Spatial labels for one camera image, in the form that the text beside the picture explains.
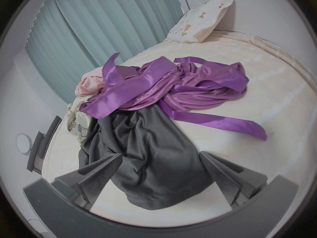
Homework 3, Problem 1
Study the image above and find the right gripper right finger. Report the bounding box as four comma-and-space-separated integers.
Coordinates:
200, 151, 268, 206

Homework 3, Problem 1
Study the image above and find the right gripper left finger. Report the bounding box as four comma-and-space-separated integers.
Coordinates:
53, 153, 123, 209

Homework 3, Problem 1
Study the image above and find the black T-shirt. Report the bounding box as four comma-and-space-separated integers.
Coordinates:
78, 65, 214, 211

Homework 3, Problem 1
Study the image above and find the bed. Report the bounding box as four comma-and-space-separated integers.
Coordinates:
40, 0, 314, 229

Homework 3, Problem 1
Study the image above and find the white printed garment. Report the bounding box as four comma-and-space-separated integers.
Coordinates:
62, 96, 97, 148

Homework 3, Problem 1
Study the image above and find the round white lamp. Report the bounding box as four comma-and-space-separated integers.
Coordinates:
16, 133, 32, 155

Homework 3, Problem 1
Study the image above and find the pink garment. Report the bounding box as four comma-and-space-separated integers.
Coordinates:
75, 67, 107, 97

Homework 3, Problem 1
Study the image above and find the purple satin garment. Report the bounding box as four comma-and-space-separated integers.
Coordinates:
79, 53, 268, 141

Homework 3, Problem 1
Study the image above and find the white printed pillow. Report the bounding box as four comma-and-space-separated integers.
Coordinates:
166, 0, 234, 43

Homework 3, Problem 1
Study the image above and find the blue-green curtain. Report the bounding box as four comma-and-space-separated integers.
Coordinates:
26, 0, 185, 103

